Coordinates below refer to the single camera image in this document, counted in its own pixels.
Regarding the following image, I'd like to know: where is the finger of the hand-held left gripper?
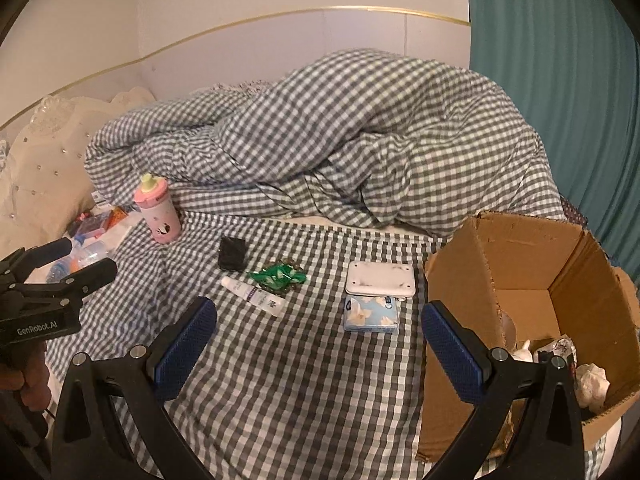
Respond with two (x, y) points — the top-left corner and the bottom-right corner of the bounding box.
(15, 259), (119, 306)
(0, 237), (73, 286)

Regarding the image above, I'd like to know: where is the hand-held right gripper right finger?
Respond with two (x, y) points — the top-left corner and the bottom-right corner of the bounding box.
(422, 301), (586, 480)

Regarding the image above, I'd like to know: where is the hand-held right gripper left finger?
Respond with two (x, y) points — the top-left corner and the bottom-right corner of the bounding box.
(50, 296), (217, 480)

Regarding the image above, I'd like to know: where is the white cream tube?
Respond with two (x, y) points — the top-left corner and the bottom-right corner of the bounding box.
(221, 276), (287, 317)

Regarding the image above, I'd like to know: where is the blue tissue pack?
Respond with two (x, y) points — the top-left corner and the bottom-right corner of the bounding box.
(343, 295), (399, 333)

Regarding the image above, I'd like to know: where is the white rectangular plastic case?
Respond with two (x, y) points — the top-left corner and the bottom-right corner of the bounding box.
(345, 261), (417, 299)

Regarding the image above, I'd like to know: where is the black small container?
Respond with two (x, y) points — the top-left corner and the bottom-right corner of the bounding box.
(218, 236), (247, 268)

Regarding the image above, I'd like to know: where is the grey patterned bundle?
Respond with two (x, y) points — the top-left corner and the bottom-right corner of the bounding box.
(534, 337), (580, 368)

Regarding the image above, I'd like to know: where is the green foil packet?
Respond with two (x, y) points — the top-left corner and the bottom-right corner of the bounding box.
(246, 265), (307, 286)

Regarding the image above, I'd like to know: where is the brown cardboard box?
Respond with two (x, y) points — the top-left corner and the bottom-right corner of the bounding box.
(416, 210), (640, 463)

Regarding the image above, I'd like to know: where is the white tissue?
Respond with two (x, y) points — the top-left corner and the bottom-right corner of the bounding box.
(575, 364), (612, 408)

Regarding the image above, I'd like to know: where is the person's left hand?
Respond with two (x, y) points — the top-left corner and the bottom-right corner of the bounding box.
(0, 357), (52, 413)

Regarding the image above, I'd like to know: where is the clear plastic water bottle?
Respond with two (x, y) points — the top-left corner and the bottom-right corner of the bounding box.
(47, 260), (73, 284)

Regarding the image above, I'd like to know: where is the cream embroidered pillow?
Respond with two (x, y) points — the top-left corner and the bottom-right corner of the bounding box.
(0, 87), (156, 261)

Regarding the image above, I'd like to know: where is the pink panda drink bottle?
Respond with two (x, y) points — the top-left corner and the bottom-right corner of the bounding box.
(133, 172), (182, 245)

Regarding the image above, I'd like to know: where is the grey checked bed sheet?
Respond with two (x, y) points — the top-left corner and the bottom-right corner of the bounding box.
(45, 210), (611, 480)

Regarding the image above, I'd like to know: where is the dark patterned cloth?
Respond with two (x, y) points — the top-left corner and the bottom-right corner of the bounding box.
(560, 195), (589, 227)

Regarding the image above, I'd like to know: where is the grey checked duvet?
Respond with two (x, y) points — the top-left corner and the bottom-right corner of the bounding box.
(84, 48), (566, 236)

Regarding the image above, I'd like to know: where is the teal curtain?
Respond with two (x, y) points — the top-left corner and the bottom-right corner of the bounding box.
(465, 0), (640, 281)

